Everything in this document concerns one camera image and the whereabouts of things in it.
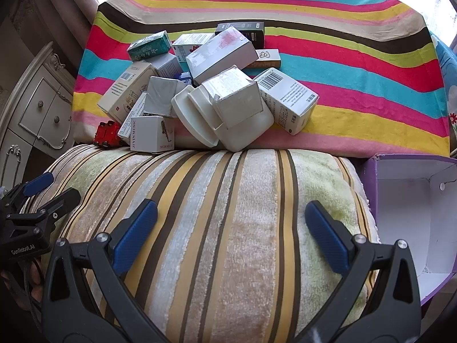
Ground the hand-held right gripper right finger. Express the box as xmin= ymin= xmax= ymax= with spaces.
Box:
xmin=296 ymin=201 xmax=422 ymax=343

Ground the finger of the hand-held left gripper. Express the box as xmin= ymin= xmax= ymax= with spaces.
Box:
xmin=21 ymin=188 xmax=82 ymax=218
xmin=7 ymin=172 xmax=55 ymax=202

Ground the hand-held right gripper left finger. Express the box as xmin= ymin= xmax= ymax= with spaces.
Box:
xmin=40 ymin=199 xmax=170 ymax=343

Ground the red toy car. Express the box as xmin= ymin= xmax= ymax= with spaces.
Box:
xmin=93 ymin=121 xmax=122 ymax=149

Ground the purple cardboard storage box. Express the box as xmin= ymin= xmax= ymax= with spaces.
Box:
xmin=360 ymin=153 xmax=457 ymax=306

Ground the tall beige carton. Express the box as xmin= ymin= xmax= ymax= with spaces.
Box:
xmin=97 ymin=61 xmax=158 ymax=122

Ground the white plastic case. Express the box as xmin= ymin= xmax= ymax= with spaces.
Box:
xmin=171 ymin=85 xmax=275 ymax=153

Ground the barcode printed white carton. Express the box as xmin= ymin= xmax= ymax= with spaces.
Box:
xmin=254 ymin=68 xmax=319 ymax=135

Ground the teal green packet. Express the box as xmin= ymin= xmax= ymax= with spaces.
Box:
xmin=127 ymin=31 xmax=173 ymax=61

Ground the gold print beige carton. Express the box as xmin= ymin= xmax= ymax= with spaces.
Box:
xmin=246 ymin=49 xmax=281 ymax=70

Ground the red print white carton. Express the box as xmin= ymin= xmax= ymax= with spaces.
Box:
xmin=172 ymin=33 xmax=215 ymax=63

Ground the pile of white cardboard boxes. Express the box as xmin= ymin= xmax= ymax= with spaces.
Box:
xmin=118 ymin=27 xmax=263 ymax=153

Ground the black carton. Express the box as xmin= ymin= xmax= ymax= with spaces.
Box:
xmin=215 ymin=21 xmax=265 ymax=49

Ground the person's left hand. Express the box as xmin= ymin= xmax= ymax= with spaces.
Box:
xmin=0 ymin=257 xmax=45 ymax=305

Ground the white carved dresser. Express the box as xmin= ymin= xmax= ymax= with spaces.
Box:
xmin=0 ymin=41 xmax=77 ymax=188

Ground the striped plush cushion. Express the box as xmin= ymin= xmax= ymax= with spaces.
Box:
xmin=19 ymin=145 xmax=379 ymax=343

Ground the multicolour striped cloth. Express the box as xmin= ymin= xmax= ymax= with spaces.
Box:
xmin=71 ymin=0 xmax=450 ymax=158

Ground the beige curtain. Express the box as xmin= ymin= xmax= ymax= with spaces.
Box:
xmin=11 ymin=0 xmax=101 ymax=49

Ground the cartoon printed cloth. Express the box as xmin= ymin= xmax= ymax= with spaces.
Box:
xmin=428 ymin=30 xmax=457 ymax=158

